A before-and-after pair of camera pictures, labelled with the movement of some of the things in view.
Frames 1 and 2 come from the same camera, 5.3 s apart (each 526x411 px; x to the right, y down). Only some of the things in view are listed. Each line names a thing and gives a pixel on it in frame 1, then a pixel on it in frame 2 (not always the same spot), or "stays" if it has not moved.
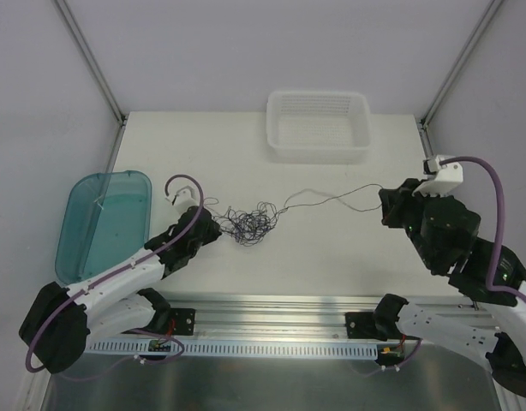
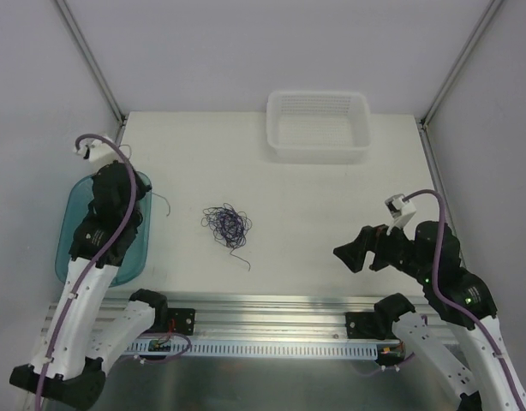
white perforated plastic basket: [318, 127] stays
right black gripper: [398, 207] → [375, 247]
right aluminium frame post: [480, 29] stays
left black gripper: [201, 223] → [110, 169]
